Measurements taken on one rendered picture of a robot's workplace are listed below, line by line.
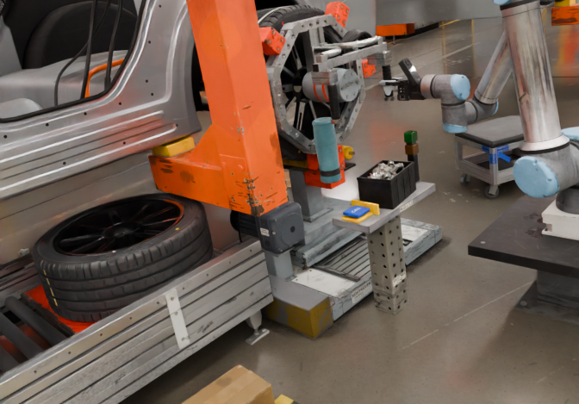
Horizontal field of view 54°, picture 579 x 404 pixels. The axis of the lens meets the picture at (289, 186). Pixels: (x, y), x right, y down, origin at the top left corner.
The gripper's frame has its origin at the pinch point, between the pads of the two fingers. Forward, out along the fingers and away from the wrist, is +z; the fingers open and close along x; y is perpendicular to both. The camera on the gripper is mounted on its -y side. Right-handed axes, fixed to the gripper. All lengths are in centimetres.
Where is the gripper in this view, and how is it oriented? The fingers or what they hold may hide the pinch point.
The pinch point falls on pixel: (383, 80)
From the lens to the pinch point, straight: 241.0
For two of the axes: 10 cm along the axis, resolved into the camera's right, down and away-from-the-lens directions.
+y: 1.6, 9.3, 3.4
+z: -6.9, -1.4, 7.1
